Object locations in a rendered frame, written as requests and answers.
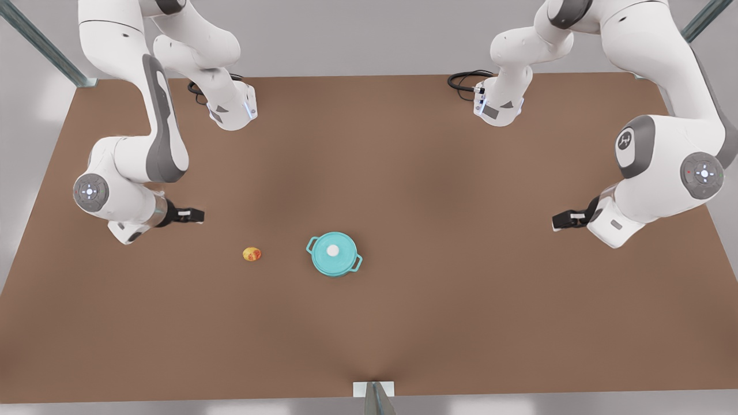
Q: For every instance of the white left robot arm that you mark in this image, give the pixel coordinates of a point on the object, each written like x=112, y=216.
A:
x=663, y=167

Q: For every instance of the yellow red potato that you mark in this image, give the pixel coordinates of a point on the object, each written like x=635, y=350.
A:
x=252, y=253

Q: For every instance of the silver frame post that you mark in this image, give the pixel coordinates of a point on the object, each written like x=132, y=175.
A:
x=375, y=397
x=700, y=20
x=43, y=43

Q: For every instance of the teal pot lid white knob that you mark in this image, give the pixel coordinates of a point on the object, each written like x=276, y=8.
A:
x=333, y=251

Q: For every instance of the teal pot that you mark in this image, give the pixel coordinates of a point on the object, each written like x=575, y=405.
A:
x=334, y=262

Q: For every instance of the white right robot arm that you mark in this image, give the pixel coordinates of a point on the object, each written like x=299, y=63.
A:
x=132, y=155

